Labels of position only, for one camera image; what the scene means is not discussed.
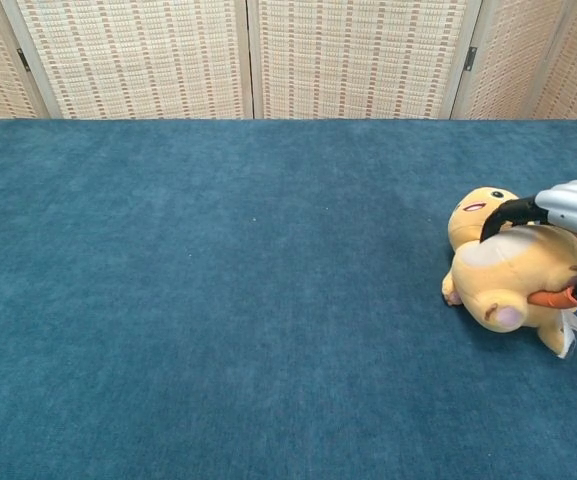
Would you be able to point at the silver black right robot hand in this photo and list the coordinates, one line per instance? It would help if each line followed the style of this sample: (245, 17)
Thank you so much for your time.
(575, 202)

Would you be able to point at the yellow plush toy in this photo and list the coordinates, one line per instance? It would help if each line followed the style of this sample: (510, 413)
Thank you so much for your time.
(508, 265)

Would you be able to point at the black metal screen hinge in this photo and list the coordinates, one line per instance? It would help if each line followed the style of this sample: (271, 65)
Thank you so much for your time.
(22, 59)
(471, 57)

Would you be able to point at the blue velvet table cloth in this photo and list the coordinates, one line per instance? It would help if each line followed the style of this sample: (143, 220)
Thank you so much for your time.
(218, 300)

